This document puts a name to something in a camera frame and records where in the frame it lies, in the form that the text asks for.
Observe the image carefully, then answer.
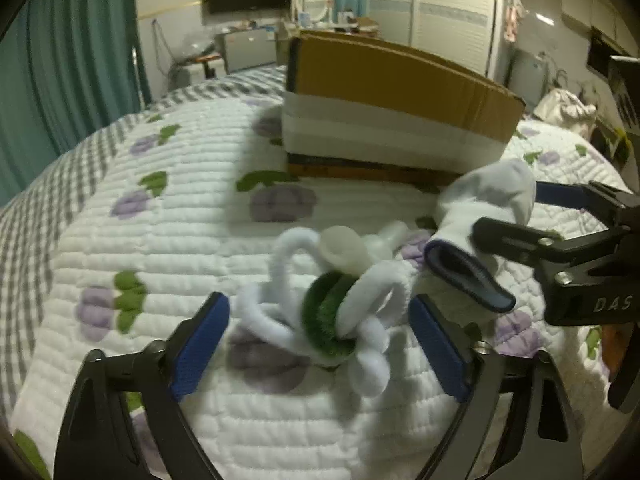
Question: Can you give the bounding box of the white wardrobe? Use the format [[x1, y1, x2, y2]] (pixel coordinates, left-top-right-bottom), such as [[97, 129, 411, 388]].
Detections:
[[367, 0, 503, 81]]

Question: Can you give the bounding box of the small side table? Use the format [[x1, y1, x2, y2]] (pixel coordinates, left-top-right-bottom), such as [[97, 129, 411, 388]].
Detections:
[[171, 52, 224, 92]]

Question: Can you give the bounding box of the white appliance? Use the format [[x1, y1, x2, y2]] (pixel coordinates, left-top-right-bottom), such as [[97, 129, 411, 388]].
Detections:
[[506, 50, 547, 105]]

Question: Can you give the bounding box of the white chenille flower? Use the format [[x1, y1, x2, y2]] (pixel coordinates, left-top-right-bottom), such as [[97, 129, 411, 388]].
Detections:
[[234, 220, 436, 401]]

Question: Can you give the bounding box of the white sock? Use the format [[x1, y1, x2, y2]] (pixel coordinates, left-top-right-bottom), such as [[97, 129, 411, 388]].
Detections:
[[421, 158, 537, 321]]

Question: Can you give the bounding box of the pink hanging cloth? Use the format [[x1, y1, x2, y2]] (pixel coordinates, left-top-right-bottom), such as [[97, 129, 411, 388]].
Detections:
[[502, 0, 524, 44]]

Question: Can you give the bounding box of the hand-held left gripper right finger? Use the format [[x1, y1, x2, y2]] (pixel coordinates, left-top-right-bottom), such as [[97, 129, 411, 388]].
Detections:
[[408, 294, 585, 480]]

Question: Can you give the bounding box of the cardboard box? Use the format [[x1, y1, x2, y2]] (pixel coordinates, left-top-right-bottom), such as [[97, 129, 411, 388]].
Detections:
[[281, 29, 526, 186]]

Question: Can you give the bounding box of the green chenille ring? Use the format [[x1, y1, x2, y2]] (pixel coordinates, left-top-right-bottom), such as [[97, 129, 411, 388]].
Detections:
[[299, 272, 362, 366]]

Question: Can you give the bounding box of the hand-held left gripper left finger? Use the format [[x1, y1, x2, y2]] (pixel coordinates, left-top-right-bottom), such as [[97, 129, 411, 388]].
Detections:
[[56, 291, 231, 480]]

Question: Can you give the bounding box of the floral quilted bedspread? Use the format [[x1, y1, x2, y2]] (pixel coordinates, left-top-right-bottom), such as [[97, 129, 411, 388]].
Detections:
[[0, 65, 631, 480]]

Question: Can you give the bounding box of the beige bag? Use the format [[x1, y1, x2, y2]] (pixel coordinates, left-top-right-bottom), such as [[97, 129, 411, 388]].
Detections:
[[531, 87, 599, 137]]

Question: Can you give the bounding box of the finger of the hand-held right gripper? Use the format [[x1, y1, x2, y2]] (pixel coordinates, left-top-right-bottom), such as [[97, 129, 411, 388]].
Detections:
[[423, 216, 566, 314], [534, 180, 640, 226]]

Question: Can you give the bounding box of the wide teal curtain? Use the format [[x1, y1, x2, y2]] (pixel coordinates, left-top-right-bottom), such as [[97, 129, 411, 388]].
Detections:
[[0, 0, 152, 207]]

